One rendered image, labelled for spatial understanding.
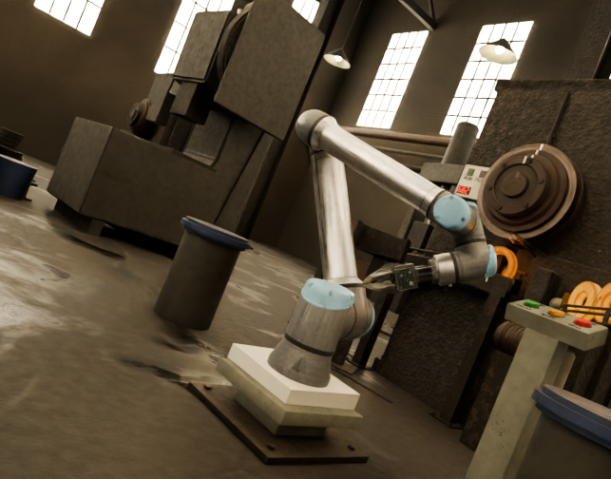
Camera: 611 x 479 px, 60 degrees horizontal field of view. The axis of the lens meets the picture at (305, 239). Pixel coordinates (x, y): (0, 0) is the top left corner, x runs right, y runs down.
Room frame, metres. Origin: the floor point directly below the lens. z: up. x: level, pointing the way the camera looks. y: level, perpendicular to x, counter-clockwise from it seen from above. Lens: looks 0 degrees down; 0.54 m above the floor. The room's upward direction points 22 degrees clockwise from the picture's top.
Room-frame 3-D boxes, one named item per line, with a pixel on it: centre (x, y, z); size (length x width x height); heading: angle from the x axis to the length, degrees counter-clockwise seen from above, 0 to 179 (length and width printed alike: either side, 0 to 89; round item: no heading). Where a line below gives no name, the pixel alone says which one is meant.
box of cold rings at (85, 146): (4.19, 1.38, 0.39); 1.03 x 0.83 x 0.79; 133
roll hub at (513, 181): (2.41, -0.80, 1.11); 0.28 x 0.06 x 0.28; 39
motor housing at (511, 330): (2.13, -0.98, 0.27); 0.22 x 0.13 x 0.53; 39
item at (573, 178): (2.47, -0.88, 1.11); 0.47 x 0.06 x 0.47; 39
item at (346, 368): (2.69, -0.37, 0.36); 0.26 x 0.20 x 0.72; 74
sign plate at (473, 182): (2.80, -0.75, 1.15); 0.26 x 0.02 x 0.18; 39
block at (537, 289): (2.30, -1.04, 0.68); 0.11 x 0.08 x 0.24; 129
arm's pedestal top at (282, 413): (1.53, -0.12, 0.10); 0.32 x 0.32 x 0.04; 43
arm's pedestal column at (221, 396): (1.53, -0.12, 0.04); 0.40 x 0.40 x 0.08; 43
